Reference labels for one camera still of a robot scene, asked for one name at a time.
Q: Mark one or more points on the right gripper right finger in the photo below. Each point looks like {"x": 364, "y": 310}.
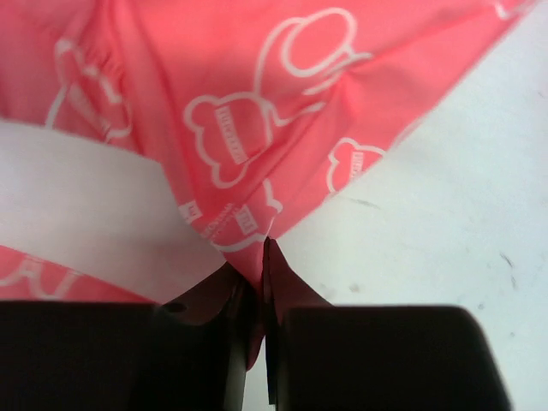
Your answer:
{"x": 389, "y": 357}

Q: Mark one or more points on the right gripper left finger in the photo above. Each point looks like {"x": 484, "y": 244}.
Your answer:
{"x": 187, "y": 354}

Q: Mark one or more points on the pink hooded kids jacket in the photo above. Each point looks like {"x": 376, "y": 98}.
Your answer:
{"x": 146, "y": 143}

